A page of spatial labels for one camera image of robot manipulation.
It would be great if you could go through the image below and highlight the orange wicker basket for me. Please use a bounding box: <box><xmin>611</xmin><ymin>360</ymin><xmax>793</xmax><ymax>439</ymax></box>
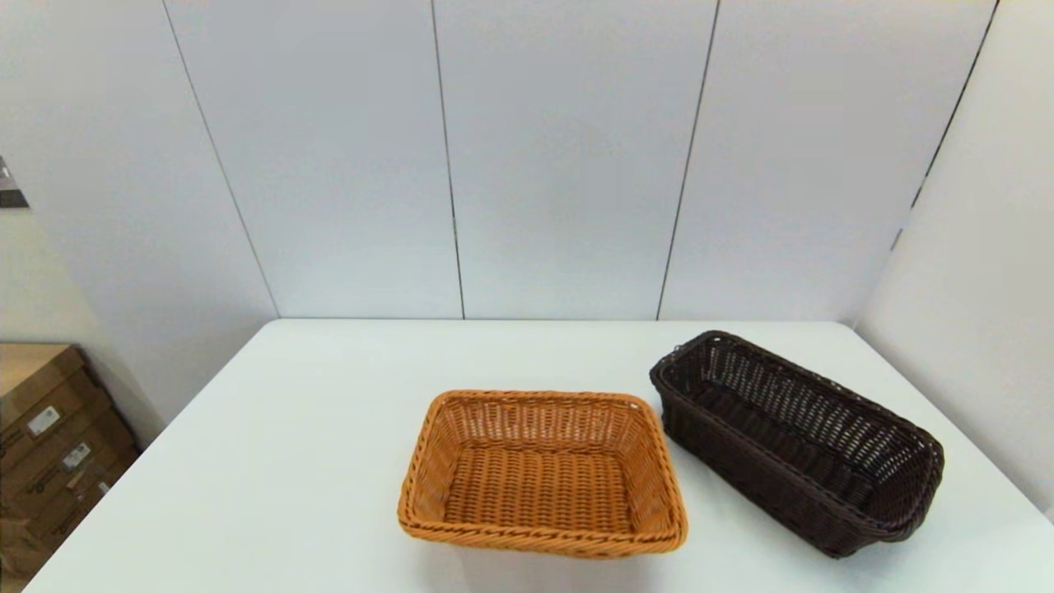
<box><xmin>397</xmin><ymin>390</ymin><xmax>689</xmax><ymax>560</ymax></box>

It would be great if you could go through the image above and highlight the dark brown wicker basket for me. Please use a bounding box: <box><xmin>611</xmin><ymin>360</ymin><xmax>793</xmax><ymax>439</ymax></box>
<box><xmin>649</xmin><ymin>330</ymin><xmax>945</xmax><ymax>559</ymax></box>

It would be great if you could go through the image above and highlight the brown cardboard box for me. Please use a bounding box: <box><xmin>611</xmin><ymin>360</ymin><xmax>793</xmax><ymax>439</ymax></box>
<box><xmin>0</xmin><ymin>416</ymin><xmax>141</xmax><ymax>516</ymax></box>
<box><xmin>0</xmin><ymin>375</ymin><xmax>124</xmax><ymax>462</ymax></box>
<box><xmin>0</xmin><ymin>342</ymin><xmax>91</xmax><ymax>413</ymax></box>
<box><xmin>0</xmin><ymin>469</ymin><xmax>124</xmax><ymax>581</ymax></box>

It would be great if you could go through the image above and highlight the grey wall fixture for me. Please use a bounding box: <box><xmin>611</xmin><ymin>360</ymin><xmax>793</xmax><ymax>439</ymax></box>
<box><xmin>0</xmin><ymin>156</ymin><xmax>30</xmax><ymax>208</ymax></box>

